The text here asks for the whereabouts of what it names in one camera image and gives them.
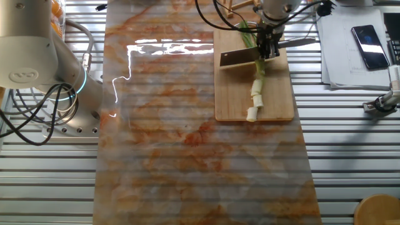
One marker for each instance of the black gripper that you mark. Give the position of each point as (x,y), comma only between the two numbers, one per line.
(270,30)

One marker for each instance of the steel kitchen cleaver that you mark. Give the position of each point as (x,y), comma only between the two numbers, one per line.
(239,57)

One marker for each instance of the green scallion stalk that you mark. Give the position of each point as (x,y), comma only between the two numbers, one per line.
(248,37)

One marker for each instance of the short pale green scallion piece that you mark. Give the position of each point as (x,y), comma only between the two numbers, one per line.
(260,68)

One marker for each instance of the short white scallion piece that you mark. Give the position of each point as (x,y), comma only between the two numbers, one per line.
(257,87)
(258,101)
(251,115)

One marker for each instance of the wooden knife rack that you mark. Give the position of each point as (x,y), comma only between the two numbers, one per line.
(230,9)

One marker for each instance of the wooden cutting board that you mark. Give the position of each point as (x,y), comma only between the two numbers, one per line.
(231,93)

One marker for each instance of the white paper stack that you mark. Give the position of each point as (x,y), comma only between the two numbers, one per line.
(337,47)

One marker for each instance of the black smartphone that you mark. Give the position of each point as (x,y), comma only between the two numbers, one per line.
(370,47)

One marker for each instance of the black keyboard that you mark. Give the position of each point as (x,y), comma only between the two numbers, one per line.
(393,25)

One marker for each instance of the metal clamp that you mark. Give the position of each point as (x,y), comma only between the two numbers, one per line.
(382,103)

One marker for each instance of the orange marble pattern mat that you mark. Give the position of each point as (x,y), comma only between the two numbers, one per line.
(187,156)

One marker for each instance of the round wooden disc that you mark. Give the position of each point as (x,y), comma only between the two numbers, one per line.
(378,211)

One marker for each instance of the round orange fruit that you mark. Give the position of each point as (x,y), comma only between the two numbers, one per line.
(56,7)
(57,29)

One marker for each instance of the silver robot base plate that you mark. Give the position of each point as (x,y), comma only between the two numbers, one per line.
(78,134)

